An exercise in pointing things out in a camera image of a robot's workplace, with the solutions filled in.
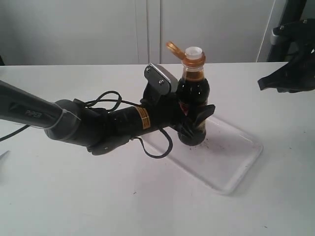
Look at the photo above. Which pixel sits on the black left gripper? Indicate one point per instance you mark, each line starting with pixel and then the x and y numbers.
pixel 159 111

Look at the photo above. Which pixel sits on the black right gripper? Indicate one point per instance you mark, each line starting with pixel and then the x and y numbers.
pixel 298 75

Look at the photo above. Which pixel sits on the dark soy sauce bottle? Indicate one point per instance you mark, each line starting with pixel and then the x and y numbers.
pixel 193 88

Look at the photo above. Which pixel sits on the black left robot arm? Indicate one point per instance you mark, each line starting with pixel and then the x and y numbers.
pixel 99 130

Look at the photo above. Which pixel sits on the white rectangular plastic tray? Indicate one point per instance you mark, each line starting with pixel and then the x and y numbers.
pixel 221 160

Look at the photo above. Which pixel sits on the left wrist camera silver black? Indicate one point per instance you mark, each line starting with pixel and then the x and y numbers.
pixel 160 79

